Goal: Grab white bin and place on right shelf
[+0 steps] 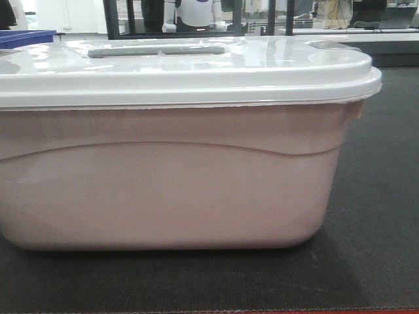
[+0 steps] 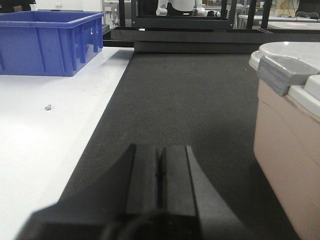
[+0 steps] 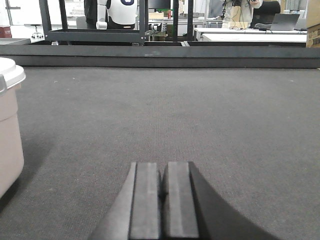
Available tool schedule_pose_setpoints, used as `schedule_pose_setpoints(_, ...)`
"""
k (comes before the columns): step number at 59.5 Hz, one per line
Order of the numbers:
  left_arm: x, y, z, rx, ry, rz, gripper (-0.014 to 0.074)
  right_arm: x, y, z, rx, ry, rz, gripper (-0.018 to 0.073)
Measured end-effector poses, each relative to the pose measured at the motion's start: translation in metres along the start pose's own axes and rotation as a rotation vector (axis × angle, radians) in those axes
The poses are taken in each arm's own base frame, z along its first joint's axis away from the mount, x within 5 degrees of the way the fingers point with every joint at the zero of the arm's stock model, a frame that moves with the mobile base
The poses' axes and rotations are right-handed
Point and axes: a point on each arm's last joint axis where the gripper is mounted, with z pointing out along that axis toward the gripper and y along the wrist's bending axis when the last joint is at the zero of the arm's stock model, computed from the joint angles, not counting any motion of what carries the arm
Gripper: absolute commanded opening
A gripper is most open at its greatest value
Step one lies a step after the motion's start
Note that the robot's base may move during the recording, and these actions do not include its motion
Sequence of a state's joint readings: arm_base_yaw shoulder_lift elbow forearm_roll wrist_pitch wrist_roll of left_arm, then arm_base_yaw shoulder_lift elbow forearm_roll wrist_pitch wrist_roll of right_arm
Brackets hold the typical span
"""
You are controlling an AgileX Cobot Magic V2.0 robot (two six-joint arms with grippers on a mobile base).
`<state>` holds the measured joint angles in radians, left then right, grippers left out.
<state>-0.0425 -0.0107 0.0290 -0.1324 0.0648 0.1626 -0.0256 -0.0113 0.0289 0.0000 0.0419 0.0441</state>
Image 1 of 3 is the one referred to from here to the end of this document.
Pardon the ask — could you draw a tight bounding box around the blue plastic tote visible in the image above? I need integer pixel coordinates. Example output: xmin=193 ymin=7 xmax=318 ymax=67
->
xmin=1 ymin=29 xmax=57 ymax=49

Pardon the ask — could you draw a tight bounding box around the black metal frame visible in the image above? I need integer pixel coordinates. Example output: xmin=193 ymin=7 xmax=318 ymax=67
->
xmin=103 ymin=1 xmax=295 ymax=40

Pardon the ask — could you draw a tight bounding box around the white humanoid robot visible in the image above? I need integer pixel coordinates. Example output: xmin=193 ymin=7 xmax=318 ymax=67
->
xmin=162 ymin=0 xmax=228 ymax=33

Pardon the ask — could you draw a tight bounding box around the white plastic storage bin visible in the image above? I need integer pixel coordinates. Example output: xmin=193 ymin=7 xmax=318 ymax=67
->
xmin=1 ymin=36 xmax=382 ymax=251

